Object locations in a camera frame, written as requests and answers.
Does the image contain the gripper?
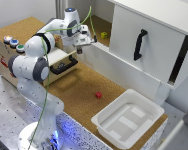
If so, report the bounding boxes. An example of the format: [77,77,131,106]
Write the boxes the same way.
[73,30,98,49]

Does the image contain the purple block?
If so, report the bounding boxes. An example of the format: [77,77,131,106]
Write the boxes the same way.
[76,47,84,55]

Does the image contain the wooden drawer box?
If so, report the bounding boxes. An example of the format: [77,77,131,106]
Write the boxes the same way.
[0,16,79,89]

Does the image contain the white plastic box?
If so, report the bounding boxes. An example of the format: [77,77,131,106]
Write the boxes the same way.
[90,88,166,150]

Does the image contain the yellow block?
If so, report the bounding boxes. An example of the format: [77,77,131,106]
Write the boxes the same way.
[100,31,109,39]

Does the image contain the wooden drawer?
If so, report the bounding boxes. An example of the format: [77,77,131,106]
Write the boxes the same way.
[43,45,80,86]

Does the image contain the white cabinet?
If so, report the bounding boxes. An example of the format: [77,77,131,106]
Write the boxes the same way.
[74,0,188,107]

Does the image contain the pink block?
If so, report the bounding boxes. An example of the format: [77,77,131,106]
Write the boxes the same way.
[95,91,103,100]

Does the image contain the green button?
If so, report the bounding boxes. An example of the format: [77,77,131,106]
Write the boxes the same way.
[15,43,26,54]

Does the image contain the blue button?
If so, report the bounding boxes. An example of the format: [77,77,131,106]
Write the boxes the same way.
[9,38,20,48]

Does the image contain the white sliding door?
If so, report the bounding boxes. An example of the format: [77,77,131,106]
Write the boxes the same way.
[108,3,188,85]

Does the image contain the red button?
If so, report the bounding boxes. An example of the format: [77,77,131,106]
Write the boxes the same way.
[3,35,13,44]

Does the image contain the black drawer handle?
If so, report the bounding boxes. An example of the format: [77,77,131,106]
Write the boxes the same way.
[49,54,79,76]

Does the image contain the black door handle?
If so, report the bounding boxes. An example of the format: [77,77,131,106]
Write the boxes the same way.
[133,28,149,62]

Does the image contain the green cable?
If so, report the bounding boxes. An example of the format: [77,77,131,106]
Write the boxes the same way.
[27,5,98,150]

